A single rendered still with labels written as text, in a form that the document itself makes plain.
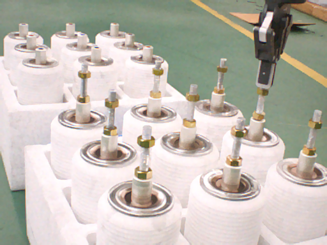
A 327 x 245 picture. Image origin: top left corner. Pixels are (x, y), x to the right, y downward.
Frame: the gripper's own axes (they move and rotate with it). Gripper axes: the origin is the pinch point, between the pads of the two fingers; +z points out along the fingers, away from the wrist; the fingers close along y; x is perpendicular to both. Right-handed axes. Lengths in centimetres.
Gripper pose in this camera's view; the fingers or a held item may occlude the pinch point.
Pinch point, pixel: (266, 73)
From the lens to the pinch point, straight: 73.1
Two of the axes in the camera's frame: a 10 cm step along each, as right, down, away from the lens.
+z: -1.0, 9.2, 3.8
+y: -4.5, 3.1, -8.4
